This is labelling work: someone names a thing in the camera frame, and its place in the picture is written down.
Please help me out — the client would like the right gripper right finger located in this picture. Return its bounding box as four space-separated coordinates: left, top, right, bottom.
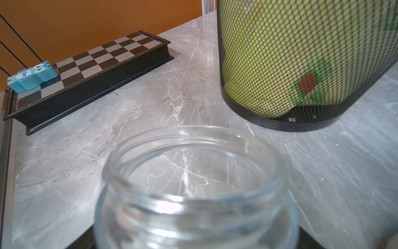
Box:
298 227 324 249

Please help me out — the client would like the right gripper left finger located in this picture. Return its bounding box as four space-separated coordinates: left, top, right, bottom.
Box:
66 226 95 249

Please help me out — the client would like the black white checkerboard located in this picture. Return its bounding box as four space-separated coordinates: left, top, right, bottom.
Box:
3 30 173 135

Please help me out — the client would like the blue owl figurine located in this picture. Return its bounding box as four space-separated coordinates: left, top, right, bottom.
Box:
7 61 59 93

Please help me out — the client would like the green mesh trash bin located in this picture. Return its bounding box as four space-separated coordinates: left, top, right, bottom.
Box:
217 1 398 132

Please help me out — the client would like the left aluminium corner post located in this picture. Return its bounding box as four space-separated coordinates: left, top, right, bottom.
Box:
201 0 217 15

